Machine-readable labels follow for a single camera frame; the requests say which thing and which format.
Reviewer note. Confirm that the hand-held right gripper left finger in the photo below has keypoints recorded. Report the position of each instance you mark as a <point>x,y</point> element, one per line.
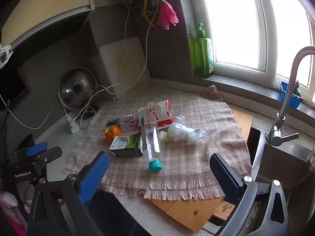
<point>94,174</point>

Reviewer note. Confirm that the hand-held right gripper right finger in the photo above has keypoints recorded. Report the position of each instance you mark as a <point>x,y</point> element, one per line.
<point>224,177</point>

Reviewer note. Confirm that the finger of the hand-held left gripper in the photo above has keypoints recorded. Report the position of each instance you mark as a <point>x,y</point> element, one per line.
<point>50,153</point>
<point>37,149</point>

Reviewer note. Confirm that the green and white carton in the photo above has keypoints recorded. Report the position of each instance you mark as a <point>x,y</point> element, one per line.
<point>128,146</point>

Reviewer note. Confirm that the orange fruit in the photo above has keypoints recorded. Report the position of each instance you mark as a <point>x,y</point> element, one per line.
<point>112,132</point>

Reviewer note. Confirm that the blue and pink toothpaste box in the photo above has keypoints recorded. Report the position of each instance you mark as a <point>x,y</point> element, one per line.
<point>125,124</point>

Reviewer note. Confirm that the clear plastic bag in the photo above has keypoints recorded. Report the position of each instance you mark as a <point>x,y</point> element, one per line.
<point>182,132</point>

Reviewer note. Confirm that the clear bottle with teal cap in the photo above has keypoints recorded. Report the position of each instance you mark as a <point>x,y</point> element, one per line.
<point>152,142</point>

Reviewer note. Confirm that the pale garlic piece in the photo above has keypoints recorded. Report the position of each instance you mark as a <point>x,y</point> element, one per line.
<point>164,137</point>

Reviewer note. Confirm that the red and white paper bag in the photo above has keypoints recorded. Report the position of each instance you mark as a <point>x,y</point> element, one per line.
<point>157,114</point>

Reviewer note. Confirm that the person's left forearm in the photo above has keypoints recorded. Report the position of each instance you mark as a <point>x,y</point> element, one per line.
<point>9,213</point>

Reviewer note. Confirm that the white charger plug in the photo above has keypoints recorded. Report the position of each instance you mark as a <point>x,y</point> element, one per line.
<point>75,128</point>
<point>70,120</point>

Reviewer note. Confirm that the pink plaid fringed cloth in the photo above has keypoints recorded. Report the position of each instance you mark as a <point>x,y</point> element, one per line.
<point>184,167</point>

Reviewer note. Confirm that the wooden board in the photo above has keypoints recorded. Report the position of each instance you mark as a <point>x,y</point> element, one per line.
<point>192,211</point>

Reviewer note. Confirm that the steel sink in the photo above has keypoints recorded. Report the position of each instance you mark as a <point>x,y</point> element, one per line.
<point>270,164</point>

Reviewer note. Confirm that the dark round lid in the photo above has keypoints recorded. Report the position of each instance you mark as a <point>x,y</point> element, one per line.
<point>89,111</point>

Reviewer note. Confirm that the black range hood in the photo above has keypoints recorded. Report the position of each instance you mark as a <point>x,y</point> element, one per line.
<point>9,83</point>

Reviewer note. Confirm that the steel pot lid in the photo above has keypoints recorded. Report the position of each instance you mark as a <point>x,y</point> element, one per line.
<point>77,87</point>

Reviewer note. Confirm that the thin white cutting board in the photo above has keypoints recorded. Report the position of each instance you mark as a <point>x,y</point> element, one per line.
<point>97,66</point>

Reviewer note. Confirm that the steel faucet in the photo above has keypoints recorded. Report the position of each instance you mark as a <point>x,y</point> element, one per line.
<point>286,98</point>

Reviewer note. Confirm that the blue sponge holder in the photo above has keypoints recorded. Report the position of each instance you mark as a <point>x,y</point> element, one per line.
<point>285,91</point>

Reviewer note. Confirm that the large white cutting board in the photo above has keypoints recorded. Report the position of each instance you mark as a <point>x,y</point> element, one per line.
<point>133,61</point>

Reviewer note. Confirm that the green pump soap bottle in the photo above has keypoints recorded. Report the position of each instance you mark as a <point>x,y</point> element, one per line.
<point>203,54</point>

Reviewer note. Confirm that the cream wall cabinet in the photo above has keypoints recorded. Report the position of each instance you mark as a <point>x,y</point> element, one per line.
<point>49,5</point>

